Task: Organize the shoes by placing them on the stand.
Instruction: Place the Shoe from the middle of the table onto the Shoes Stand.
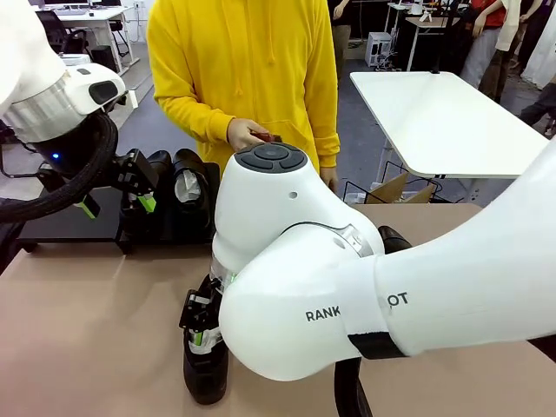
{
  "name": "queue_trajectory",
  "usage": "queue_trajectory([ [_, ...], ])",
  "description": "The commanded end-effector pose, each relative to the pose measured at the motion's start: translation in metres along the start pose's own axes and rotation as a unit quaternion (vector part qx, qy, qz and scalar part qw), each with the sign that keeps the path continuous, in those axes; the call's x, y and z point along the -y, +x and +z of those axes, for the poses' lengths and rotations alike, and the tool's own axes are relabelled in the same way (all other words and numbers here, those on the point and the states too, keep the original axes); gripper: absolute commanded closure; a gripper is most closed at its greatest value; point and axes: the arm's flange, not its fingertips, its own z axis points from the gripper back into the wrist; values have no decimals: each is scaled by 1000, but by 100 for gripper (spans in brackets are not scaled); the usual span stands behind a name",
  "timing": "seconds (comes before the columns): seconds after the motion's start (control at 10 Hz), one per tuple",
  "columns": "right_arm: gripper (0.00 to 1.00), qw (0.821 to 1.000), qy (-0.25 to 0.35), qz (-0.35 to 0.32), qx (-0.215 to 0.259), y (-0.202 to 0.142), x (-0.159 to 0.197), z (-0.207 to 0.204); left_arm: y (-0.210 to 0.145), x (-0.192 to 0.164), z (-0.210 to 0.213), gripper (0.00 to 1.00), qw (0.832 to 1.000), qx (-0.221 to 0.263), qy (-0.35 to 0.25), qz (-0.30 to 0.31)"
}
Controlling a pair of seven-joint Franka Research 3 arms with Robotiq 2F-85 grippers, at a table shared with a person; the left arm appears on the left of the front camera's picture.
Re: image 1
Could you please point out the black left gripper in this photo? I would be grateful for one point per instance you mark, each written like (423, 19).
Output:
(65, 150)

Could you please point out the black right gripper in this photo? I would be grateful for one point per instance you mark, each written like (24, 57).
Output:
(209, 299)

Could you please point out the black leather shoe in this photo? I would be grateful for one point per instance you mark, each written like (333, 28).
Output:
(160, 161)
(393, 239)
(195, 217)
(204, 382)

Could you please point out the brown shoe brush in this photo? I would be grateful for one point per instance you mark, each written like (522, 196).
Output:
(269, 137)

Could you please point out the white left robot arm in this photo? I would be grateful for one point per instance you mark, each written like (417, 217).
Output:
(39, 65)

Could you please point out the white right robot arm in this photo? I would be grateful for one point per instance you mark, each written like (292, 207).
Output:
(282, 204)

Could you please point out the person's left forearm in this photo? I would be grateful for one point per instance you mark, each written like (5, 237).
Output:
(329, 139)

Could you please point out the person's right forearm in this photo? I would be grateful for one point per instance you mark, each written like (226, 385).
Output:
(195, 113)

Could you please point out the black metal shoe stand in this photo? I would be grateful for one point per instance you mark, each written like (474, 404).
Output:
(152, 241)
(65, 227)

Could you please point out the person's right hand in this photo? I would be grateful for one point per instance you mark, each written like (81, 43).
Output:
(241, 134)

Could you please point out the person's left hand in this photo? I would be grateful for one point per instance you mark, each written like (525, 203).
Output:
(330, 178)

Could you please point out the black computer tower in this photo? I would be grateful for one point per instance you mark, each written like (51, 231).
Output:
(104, 61)

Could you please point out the black mesh office chair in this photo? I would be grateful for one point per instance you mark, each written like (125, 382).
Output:
(65, 39)

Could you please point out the white office desk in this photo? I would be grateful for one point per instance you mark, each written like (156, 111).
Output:
(100, 13)

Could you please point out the person in yellow hoodie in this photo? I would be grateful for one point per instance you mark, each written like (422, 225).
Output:
(239, 52)

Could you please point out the cardboard box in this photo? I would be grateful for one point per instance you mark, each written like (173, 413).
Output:
(391, 191)

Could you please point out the white computer case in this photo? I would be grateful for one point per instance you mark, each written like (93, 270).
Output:
(380, 48)

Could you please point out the white folding table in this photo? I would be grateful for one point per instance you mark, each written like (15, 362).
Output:
(434, 117)

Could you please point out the wooden top table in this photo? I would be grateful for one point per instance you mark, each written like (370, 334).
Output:
(430, 21)

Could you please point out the person in dark trousers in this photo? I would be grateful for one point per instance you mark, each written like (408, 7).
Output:
(540, 104)

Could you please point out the mannequin with red shirt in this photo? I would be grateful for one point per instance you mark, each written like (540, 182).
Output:
(488, 17)

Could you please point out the cream garment figure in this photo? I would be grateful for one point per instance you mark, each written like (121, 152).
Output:
(512, 26)

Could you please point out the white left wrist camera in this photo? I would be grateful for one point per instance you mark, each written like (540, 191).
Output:
(133, 99)

